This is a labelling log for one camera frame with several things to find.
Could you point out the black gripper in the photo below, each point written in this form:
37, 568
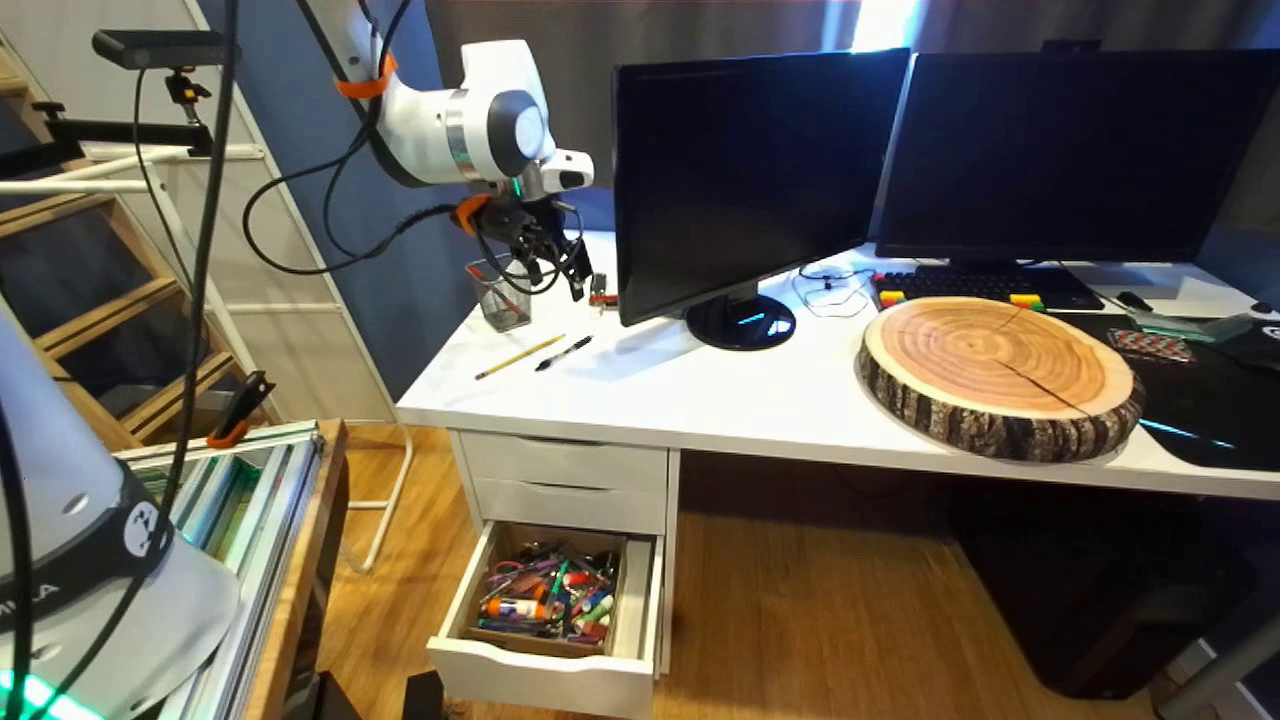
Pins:
513, 223

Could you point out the black pen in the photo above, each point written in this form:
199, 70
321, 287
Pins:
564, 354

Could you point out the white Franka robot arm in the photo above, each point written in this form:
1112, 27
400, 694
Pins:
443, 134

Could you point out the large black mesh container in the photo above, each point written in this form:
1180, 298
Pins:
499, 300

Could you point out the small red desk item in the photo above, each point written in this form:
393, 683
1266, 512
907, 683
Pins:
601, 300

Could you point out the yellow pencil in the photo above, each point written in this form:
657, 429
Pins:
522, 357

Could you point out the black monitor with round stand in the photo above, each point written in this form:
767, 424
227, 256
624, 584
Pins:
744, 175

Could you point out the white drawer cabinet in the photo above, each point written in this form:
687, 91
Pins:
561, 481

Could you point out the dark grey curtain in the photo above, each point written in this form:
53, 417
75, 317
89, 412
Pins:
667, 27

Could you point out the white metal desk leg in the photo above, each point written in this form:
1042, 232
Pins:
385, 505

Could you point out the box of coloured markers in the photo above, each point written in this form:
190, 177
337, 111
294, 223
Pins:
545, 595

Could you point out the wooden base board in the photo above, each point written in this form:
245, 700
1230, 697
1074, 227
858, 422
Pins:
313, 561

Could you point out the black keyboard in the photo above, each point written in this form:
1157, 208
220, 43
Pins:
986, 280

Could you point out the white open drawer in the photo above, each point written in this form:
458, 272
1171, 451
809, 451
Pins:
532, 683

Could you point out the wood slice cushion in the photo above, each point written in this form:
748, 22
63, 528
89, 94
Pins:
1000, 373

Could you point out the black BenQ monitor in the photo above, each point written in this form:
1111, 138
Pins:
1067, 147

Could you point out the black computer mouse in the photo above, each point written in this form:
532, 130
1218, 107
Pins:
1133, 300

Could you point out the black mouse pad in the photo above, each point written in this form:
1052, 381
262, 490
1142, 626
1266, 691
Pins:
1201, 385

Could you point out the aluminium profile frame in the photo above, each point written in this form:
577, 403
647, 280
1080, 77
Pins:
252, 505

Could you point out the black stereo camera bar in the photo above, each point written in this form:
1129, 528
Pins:
163, 44

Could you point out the wooden slatted frame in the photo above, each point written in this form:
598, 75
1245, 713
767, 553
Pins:
107, 300

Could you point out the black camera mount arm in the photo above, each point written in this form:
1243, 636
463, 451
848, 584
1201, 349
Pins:
120, 134

